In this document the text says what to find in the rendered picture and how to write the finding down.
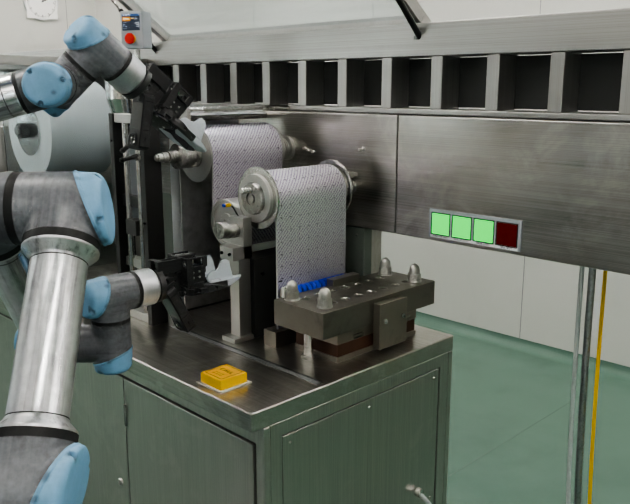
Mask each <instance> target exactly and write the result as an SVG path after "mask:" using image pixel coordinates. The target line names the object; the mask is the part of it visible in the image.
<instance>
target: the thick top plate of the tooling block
mask: <svg viewBox="0 0 630 504"><path fill-rule="evenodd" d="M378 273H379V272H377V273H373V274H369V275H365V276H361V277H359V280H358V281H355V282H351V283H347V284H343V285H340V286H336V287H331V286H323V287H326V288H328V289H329V290H330V292H331V298H332V305H333V308H331V309H319V308H317V298H318V297H319V291H320V289H321V288H323V287H319V288H316V289H312V290H308V291H304V292H300V293H299V297H300V300H299V301H294V302H290V301H285V300H284V298H282V297H281V298H278V299H274V324H276V325H279V326H282V327H285V328H288V329H291V330H294V331H297V332H300V333H303V334H306V335H309V336H312V337H315V338H318V339H321V340H326V339H329V338H332V337H335V336H338V335H341V334H344V333H347V332H350V331H353V330H356V329H359V328H362V327H365V326H368V325H371V324H373V322H374V303H377V302H380V301H383V300H386V299H390V298H393V297H396V296H400V295H403V296H407V312H410V311H413V310H416V309H419V308H422V307H425V306H428V305H431V304H434V290H435V281H433V280H429V279H424V278H421V282H419V283H410V282H407V278H408V275H407V274H402V273H398V272H393V271H392V275H391V276H380V275H378Z"/></svg>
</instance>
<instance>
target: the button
mask: <svg viewBox="0 0 630 504"><path fill-rule="evenodd" d="M201 382H203V383H205V384H207V385H209V386H211V387H214V388H216V389H218V390H220V391H222V390H225V389H228V388H231V387H233V386H236V385H239V384H242V383H245V382H247V373H246V372H245V371H242V370H240V369H237V368H235V367H233V366H230V365H228V364H225V365H222V366H219V367H216V368H213V369H209V370H206V371H203V372H201Z"/></svg>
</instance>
